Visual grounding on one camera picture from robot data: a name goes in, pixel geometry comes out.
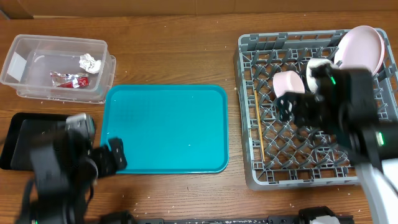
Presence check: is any white medium bowl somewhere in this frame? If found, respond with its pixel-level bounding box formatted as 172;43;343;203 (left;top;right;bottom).
306;58;338;93

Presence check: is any pink bowl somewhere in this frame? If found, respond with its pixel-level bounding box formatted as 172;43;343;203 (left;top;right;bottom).
272;71;305;98

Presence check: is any wooden chopstick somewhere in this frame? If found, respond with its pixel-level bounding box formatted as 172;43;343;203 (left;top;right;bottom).
254;90;265;163

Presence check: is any large plate with food scraps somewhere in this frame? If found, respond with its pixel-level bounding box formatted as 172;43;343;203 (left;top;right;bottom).
333;26;385;76

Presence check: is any red foil snack wrapper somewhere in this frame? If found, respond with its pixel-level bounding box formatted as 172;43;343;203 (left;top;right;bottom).
50;72;90;88

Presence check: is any white napkin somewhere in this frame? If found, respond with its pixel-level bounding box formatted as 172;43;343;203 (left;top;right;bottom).
79;54;101;74

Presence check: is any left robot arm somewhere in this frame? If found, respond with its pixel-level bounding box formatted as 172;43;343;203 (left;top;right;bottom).
16;122;127;224

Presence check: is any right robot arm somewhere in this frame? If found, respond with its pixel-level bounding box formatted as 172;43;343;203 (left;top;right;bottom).
277;64;397;223

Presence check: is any grey dishwasher rack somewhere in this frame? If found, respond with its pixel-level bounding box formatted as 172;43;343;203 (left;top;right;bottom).
234;28;397;190

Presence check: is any teal plastic tray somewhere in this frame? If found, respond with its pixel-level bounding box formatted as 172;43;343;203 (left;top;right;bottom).
101;85;229;174

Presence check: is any black plastic bin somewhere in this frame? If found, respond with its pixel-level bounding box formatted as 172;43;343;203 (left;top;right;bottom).
1;112;69;171

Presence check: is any clear plastic bin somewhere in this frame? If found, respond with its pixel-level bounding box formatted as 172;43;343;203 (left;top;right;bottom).
1;34;116;104

